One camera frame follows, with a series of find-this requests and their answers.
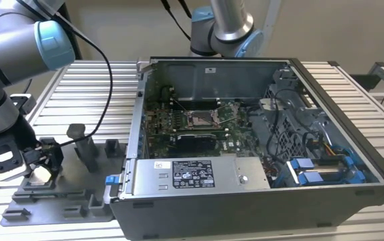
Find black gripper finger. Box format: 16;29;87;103
23;149;46;174
43;142;64;177

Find black open PC case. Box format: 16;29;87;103
110;56;384;240

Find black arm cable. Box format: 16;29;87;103
160;0;193;41
48;10;114;149

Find silver power supply unit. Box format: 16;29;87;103
132;157;272;198

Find silver CPU chip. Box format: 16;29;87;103
31;166;52;183

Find metal socket cover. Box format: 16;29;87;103
215;101;244;126

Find blue plastic disk bracket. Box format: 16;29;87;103
332;147;367;184

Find small grey wrist camera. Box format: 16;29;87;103
10;93;38;115

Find yellow red power wires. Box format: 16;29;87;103
324;143;339;156

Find green motherboard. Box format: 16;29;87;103
143;86;268;161

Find grey metal drive cage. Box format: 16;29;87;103
249;84;349;164

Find grey parts rack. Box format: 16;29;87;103
0;123;128;228

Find black vertical post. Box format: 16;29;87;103
59;0;83;61

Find blue disk carrier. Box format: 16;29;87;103
296;171;325;187
285;157;315;174

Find thin metal locking lever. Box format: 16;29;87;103
171;97;189;113
219;111;244;126

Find CPU socket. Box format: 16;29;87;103
184;109;217;128

